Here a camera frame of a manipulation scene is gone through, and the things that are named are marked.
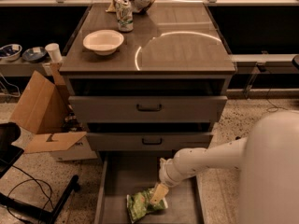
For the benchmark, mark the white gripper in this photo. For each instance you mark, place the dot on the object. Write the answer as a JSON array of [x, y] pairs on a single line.
[[165, 174]]

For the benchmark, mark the green jalapeno chip bag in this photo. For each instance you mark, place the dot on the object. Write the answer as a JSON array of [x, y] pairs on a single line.
[[138, 205]]

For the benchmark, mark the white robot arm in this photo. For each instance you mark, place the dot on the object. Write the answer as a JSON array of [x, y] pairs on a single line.
[[269, 163]]

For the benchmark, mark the grey drawer cabinet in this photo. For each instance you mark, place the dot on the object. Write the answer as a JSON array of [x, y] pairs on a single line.
[[173, 50]]

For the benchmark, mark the white box on floor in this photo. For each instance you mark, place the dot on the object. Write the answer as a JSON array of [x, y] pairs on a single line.
[[81, 150]]

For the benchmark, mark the black stand base left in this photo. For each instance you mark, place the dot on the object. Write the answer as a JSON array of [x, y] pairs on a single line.
[[48, 213]]

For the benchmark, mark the open cardboard box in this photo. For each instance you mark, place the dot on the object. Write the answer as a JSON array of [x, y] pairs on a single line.
[[41, 110]]

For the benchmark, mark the black chair seat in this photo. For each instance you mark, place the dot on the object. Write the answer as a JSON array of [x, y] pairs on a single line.
[[9, 133]]

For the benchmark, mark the white paper cup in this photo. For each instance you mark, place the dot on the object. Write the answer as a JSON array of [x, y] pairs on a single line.
[[54, 52]]

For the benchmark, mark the low grey shelf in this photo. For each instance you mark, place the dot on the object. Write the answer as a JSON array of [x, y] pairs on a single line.
[[21, 68]]

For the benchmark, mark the green white soda can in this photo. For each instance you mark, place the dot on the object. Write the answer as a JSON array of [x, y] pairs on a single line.
[[124, 15]]

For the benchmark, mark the white blue bowl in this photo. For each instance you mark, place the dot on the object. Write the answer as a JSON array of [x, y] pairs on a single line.
[[10, 52]]

